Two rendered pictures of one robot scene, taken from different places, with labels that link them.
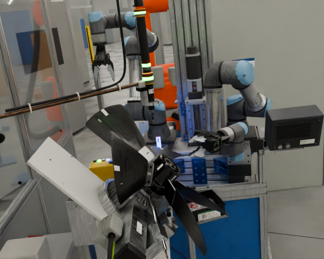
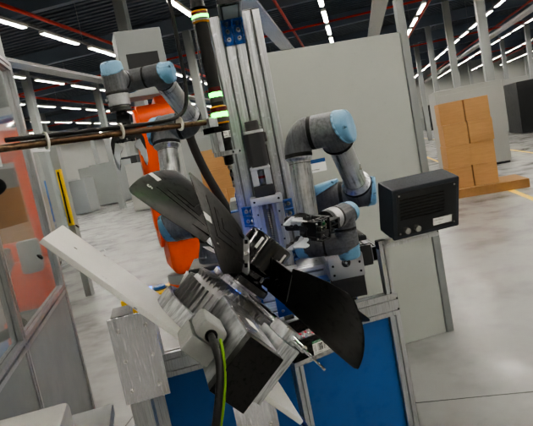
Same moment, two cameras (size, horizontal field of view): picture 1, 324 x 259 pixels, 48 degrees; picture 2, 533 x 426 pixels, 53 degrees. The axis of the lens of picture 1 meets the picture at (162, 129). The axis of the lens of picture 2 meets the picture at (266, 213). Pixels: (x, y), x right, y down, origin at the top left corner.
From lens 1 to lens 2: 45 cm
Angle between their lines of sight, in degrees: 17
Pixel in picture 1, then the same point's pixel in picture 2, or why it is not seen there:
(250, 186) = (374, 301)
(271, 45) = not seen: hidden behind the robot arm
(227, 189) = not seen: hidden behind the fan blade
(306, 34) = (387, 121)
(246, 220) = (376, 358)
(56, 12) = not seen: hidden behind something
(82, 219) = (137, 349)
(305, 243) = (451, 407)
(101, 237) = (194, 341)
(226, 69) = (316, 123)
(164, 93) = (190, 247)
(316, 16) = (394, 96)
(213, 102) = (303, 177)
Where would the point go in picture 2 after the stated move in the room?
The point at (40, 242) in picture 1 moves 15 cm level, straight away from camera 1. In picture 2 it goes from (60, 411) to (43, 393)
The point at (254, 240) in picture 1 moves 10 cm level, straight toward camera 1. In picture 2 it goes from (392, 391) to (398, 404)
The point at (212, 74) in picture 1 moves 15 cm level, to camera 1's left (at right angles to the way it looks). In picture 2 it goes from (297, 134) to (255, 143)
